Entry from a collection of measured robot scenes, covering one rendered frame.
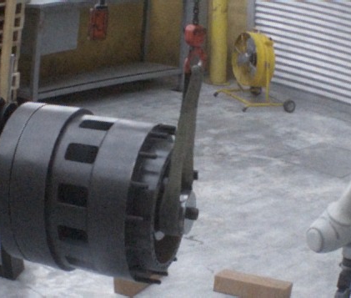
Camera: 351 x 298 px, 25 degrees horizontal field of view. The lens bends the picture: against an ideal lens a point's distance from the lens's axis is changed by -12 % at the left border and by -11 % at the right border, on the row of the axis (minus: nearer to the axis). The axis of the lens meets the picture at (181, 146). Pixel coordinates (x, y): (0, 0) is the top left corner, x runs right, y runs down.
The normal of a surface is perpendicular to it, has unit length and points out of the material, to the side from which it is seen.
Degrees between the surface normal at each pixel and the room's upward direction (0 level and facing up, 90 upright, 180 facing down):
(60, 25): 90
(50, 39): 90
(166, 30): 90
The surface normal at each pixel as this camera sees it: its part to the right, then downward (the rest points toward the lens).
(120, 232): -0.29, 0.22
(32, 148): -0.17, -0.51
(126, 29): 0.73, 0.22
